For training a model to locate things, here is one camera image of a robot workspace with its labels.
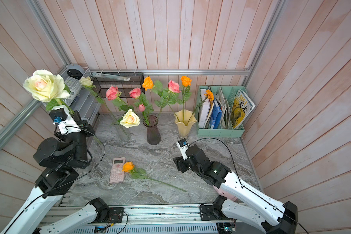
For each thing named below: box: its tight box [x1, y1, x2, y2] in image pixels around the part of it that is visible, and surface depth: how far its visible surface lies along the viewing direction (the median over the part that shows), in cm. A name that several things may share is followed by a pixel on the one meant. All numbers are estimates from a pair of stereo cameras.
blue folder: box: [210, 97, 222, 129], surface depth 97 cm
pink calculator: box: [109, 156, 126, 184], surface depth 88 cm
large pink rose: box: [105, 85, 135, 111], surface depth 76 cm
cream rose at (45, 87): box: [22, 69, 75, 115], surface depth 36 cm
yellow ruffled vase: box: [173, 109, 197, 138], surface depth 94 cm
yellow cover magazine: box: [230, 89, 256, 130], surface depth 100 cm
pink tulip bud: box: [138, 103, 145, 112], surface depth 83 cm
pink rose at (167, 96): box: [152, 79, 182, 119], surface depth 80 cm
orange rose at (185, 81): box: [176, 75, 193, 123], surface depth 89 cm
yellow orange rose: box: [141, 76, 154, 91], surface depth 77 cm
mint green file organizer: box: [195, 85, 248, 138], surface depth 101 cm
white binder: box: [198, 88, 211, 129], surface depth 95 cm
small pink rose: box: [128, 87, 154, 126], surface depth 85 cm
